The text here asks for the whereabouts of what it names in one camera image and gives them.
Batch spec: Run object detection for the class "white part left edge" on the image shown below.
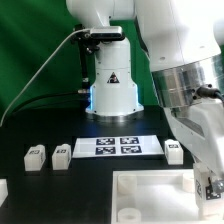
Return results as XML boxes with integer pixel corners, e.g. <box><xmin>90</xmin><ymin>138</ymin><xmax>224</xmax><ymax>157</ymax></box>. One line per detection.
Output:
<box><xmin>0</xmin><ymin>179</ymin><xmax>8</xmax><ymax>207</ymax></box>

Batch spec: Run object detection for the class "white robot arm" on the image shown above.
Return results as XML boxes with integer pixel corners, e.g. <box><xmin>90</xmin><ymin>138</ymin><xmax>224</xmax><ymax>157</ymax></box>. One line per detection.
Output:
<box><xmin>66</xmin><ymin>0</ymin><xmax>224</xmax><ymax>193</ymax></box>

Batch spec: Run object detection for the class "grey camera on stand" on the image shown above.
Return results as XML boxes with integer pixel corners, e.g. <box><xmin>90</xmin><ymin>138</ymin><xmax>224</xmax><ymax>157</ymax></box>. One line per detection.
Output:
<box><xmin>90</xmin><ymin>26</ymin><xmax>124</xmax><ymax>41</ymax></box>

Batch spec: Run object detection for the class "white camera cable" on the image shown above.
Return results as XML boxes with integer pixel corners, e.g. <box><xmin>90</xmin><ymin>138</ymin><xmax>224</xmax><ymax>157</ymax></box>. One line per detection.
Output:
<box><xmin>0</xmin><ymin>27</ymin><xmax>92</xmax><ymax>128</ymax></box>

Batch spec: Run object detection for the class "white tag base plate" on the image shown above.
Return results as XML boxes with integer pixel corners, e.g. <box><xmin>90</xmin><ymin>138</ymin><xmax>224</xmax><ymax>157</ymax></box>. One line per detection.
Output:
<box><xmin>73</xmin><ymin>135</ymin><xmax>163</xmax><ymax>158</ymax></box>

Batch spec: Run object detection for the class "black cable on table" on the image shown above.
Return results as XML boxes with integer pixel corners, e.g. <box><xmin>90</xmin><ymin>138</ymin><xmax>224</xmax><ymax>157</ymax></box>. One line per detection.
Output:
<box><xmin>3</xmin><ymin>91</ymin><xmax>88</xmax><ymax>124</ymax></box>

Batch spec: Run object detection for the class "white square table top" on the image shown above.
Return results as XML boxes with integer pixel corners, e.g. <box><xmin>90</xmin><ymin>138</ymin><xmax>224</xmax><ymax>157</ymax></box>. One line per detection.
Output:
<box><xmin>111</xmin><ymin>169</ymin><xmax>224</xmax><ymax>224</ymax></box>

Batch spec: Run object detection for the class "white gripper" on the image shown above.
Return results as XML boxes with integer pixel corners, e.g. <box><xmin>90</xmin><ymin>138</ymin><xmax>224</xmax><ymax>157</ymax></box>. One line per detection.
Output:
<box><xmin>164</xmin><ymin>100</ymin><xmax>224</xmax><ymax>193</ymax></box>

